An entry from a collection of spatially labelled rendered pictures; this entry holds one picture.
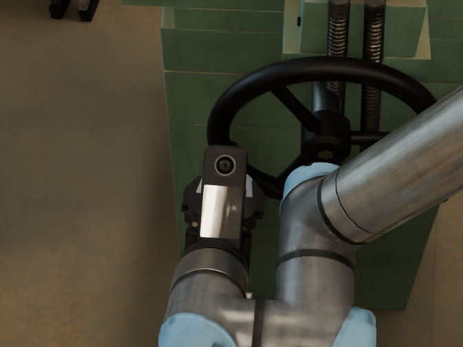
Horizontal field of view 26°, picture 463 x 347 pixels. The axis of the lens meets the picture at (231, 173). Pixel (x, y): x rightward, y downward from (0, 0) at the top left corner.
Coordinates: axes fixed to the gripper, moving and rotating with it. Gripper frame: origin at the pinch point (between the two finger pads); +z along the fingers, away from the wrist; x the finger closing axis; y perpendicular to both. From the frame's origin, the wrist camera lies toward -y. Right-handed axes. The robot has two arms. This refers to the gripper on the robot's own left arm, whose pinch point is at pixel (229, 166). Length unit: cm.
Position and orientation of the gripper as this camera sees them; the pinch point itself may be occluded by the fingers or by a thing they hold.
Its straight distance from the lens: 117.3
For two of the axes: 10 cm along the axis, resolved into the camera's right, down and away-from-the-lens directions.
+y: -0.6, 8.8, 4.7
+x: 9.9, 0.9, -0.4
